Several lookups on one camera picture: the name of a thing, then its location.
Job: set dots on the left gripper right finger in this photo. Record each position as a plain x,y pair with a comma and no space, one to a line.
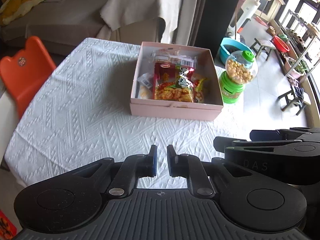
190,167

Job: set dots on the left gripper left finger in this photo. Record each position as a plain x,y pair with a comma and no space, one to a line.
132,168

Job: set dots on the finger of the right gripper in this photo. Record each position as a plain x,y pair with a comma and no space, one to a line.
264,135
220,143

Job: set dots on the dark red snack pouch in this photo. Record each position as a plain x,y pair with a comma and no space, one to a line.
172,83

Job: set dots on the yellow white snack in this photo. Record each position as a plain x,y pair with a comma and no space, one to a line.
146,80

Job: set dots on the red label clear snack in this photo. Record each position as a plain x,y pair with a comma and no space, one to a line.
173,56

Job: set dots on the dark wooden stool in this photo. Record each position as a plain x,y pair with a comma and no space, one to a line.
295,97
262,46

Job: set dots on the yellow panda snack bag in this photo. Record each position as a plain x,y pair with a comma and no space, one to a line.
200,87

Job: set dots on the green candy dispenser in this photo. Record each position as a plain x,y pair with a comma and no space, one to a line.
240,69

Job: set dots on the red white rice cracker pack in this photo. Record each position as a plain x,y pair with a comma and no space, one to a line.
145,93

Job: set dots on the pink cardboard box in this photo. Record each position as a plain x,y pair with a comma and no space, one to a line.
207,111

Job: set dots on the white textured tablecloth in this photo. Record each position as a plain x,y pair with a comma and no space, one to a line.
82,114

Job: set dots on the blue plastic basin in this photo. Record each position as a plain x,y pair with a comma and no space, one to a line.
228,46

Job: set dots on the red plastic basin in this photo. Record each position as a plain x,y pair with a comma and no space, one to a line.
280,45

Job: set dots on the white side cabinet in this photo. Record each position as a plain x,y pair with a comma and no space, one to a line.
9,120

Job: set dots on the red paper decoration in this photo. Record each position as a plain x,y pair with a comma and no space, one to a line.
7,230

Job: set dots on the orange plastic chair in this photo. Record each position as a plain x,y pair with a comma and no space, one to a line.
25,73

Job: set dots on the beige cloth on sofa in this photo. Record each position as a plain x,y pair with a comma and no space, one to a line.
135,21

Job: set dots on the grey sofa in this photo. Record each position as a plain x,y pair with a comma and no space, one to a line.
60,24

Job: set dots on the yellow cloth on sofa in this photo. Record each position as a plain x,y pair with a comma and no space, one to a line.
14,9

